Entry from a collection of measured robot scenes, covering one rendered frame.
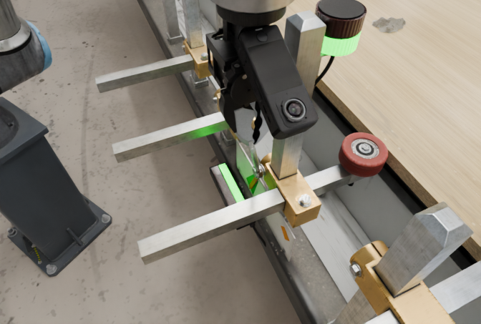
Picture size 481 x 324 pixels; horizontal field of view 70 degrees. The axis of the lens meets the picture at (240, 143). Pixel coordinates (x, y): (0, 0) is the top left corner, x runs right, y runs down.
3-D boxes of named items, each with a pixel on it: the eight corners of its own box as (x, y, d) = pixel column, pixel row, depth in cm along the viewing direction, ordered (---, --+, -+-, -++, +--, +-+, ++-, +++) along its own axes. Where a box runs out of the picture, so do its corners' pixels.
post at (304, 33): (272, 229, 74) (301, 25, 38) (264, 216, 76) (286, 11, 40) (285, 223, 75) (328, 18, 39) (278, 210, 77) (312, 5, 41)
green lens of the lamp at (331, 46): (326, 60, 42) (329, 44, 40) (301, 36, 46) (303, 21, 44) (366, 48, 44) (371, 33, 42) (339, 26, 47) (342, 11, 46)
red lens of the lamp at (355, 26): (330, 42, 40) (334, 25, 39) (303, 18, 44) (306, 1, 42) (371, 31, 42) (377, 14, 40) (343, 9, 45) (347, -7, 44)
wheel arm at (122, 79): (101, 96, 88) (95, 83, 84) (99, 88, 90) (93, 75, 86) (255, 56, 99) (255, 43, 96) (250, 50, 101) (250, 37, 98)
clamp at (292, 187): (292, 229, 60) (295, 214, 56) (258, 172, 68) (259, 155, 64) (320, 217, 61) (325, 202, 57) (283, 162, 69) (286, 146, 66)
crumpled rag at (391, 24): (379, 34, 86) (381, 26, 84) (368, 21, 90) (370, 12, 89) (411, 31, 87) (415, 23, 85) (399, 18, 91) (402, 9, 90)
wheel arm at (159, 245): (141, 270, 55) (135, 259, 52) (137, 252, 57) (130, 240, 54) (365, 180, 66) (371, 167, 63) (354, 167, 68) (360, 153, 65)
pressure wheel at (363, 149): (345, 207, 65) (361, 170, 57) (322, 175, 70) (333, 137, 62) (379, 192, 67) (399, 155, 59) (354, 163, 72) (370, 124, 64)
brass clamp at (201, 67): (197, 79, 92) (195, 64, 88) (182, 53, 100) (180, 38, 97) (218, 74, 94) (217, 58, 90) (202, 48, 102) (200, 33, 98)
